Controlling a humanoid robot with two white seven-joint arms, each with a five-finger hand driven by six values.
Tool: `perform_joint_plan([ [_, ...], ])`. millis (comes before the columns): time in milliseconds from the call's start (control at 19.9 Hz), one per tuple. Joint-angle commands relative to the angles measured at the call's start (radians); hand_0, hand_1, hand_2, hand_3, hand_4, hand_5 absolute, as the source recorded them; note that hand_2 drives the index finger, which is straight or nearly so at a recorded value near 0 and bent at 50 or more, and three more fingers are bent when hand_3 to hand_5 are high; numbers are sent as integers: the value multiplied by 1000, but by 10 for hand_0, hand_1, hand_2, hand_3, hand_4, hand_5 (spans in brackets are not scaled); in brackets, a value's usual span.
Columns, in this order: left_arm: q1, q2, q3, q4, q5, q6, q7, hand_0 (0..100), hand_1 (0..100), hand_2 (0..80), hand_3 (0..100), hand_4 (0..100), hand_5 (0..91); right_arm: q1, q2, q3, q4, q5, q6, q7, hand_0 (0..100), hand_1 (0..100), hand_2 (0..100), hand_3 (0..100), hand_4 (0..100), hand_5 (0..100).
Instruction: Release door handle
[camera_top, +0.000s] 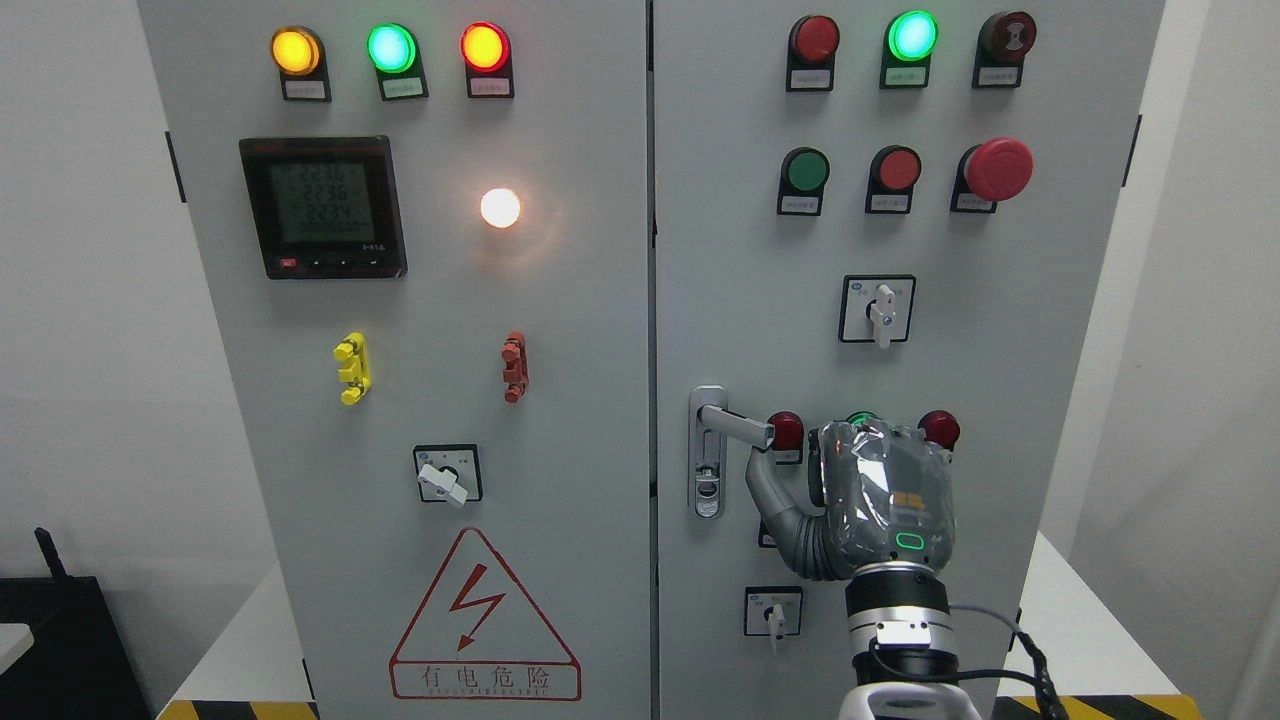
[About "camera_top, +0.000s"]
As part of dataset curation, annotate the white lit indicator lamp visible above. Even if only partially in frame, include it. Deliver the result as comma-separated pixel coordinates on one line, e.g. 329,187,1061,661
479,187,524,229

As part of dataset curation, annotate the dark red lamp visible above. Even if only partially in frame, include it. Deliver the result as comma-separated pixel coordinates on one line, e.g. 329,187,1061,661
916,409,961,451
768,411,806,465

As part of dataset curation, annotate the red emergency stop button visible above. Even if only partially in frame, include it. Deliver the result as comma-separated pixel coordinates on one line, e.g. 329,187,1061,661
950,137,1034,214

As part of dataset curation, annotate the black box with antenna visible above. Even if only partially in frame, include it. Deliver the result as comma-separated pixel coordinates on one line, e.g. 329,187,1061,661
1,527,152,719

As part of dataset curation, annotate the white rotary selector switch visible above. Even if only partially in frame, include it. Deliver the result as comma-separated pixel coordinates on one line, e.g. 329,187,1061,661
838,274,916,348
412,443,484,509

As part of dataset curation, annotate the green lit lamp middle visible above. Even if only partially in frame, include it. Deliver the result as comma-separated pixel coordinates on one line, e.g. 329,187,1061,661
845,410,882,427

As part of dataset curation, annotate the red terminal clip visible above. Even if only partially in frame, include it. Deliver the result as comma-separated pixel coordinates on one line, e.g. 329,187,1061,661
500,331,530,404

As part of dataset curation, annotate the silver door handle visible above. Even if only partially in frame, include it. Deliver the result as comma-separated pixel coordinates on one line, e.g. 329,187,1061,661
687,386,774,519

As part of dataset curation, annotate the white rotary selector switch left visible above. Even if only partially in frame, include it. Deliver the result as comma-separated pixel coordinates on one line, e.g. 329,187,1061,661
412,443,484,509

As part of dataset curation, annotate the yellow terminal clip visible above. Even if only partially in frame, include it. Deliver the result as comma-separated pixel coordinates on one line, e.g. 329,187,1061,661
332,331,372,406

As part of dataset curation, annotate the green push button upper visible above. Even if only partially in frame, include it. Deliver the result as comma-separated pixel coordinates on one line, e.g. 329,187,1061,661
776,146,831,217

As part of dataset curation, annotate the red indicator lamp top right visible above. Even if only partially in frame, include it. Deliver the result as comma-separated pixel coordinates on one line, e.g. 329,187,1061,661
786,15,841,92

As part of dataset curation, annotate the red lit indicator lamp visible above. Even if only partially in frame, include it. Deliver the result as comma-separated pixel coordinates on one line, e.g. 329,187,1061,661
460,20,515,99

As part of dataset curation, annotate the green lit lamp top right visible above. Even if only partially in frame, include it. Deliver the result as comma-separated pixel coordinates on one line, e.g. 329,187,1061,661
879,9,940,88

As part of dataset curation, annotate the white rotary selector switch right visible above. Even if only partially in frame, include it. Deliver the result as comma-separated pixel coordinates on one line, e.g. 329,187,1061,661
838,274,916,348

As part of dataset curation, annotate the dark red lamp middle left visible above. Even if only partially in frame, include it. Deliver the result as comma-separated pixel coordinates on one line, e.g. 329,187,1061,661
768,411,806,465

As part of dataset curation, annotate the red electric hazard warning sticker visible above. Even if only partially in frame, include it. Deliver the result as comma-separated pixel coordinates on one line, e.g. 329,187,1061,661
389,527,582,702

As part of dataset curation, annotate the yellow indicator lamp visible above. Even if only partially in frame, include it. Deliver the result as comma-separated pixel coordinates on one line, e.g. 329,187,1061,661
270,26,332,102

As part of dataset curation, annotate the black digital power meter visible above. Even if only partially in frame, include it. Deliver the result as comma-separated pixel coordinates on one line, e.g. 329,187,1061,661
239,135,407,281

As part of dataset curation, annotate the grey electrical cabinet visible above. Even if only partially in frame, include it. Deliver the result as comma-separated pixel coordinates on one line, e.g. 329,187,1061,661
138,1,1165,719

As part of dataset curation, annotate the red push button upper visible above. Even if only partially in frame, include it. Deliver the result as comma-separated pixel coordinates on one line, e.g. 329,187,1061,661
864,145,922,215

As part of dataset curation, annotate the white selector switch bottom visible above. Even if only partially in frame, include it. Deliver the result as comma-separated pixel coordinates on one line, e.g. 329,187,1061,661
742,585,804,655

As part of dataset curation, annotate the dark red lamp middle right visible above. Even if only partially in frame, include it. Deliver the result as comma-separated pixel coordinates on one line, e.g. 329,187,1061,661
916,409,961,451

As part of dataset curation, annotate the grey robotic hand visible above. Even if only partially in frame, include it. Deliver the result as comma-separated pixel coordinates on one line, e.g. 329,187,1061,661
746,418,956,582

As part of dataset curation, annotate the green lit lamp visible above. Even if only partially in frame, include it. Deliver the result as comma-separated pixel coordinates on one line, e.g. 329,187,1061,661
845,410,882,427
879,9,940,88

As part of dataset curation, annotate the green indicator lamp top left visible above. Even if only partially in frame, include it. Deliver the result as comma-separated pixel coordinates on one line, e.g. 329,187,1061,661
366,23,429,102

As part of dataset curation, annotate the dark red buzzer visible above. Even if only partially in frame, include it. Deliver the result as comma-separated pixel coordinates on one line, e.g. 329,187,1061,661
972,12,1037,88

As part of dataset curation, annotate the black cable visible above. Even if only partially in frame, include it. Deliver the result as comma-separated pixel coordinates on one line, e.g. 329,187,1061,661
868,603,1061,720

